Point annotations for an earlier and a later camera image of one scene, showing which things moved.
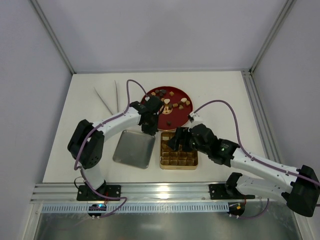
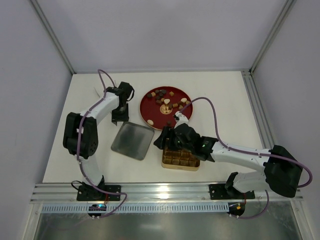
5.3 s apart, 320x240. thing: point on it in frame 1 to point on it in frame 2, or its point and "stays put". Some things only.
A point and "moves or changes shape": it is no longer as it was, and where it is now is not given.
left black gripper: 148,125 to 120,117
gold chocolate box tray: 172,159 stays put
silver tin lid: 134,148 moves or changes shape
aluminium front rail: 51,192 stays put
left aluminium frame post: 49,30 stays put
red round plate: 178,106 stays put
